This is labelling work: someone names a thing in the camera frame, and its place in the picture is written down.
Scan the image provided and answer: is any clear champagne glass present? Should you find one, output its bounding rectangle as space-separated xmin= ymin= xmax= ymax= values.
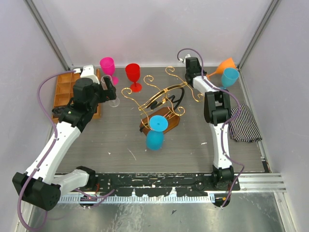
xmin=100 ymin=75 xmax=120 ymax=108

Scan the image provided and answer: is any pink plastic wine glass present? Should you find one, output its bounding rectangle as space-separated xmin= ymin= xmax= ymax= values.
xmin=100 ymin=57 xmax=119 ymax=85

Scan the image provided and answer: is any red plastic wine glass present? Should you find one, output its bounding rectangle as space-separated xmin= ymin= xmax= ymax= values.
xmin=125 ymin=63 xmax=142 ymax=92

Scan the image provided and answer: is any orange plastic wine glass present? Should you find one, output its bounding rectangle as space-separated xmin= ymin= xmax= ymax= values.
xmin=207 ymin=58 xmax=237 ymax=80

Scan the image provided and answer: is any light blue wine glass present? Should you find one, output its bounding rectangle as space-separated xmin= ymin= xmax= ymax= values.
xmin=219 ymin=68 xmax=239 ymax=89

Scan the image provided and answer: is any wooden compartment tray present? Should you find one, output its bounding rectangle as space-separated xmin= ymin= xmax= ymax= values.
xmin=52 ymin=68 xmax=102 ymax=121

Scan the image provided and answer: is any gold wire wine glass rack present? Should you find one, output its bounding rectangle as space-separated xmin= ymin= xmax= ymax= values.
xmin=121 ymin=66 xmax=203 ymax=135

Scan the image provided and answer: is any striped black white cloth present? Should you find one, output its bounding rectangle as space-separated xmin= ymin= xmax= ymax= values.
xmin=229 ymin=104 xmax=262 ymax=143

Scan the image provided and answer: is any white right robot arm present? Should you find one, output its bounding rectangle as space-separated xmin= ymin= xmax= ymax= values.
xmin=185 ymin=57 xmax=234 ymax=190

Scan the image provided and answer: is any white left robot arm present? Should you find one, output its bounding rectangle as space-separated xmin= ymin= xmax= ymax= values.
xmin=12 ymin=76 xmax=116 ymax=211

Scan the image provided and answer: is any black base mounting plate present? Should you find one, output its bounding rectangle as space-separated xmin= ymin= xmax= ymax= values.
xmin=79 ymin=173 xmax=240 ymax=197

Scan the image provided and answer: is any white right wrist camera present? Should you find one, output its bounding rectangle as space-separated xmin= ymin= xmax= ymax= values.
xmin=178 ymin=54 xmax=191 ymax=64

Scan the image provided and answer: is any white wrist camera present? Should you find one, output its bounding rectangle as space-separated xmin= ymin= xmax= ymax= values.
xmin=73 ymin=65 xmax=100 ymax=84
xmin=178 ymin=54 xmax=191 ymax=64

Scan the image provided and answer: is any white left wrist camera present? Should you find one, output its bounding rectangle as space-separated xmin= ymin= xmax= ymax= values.
xmin=73 ymin=65 xmax=100 ymax=84

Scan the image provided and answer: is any dark cord bundle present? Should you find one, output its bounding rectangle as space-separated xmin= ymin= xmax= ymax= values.
xmin=52 ymin=106 xmax=67 ymax=119

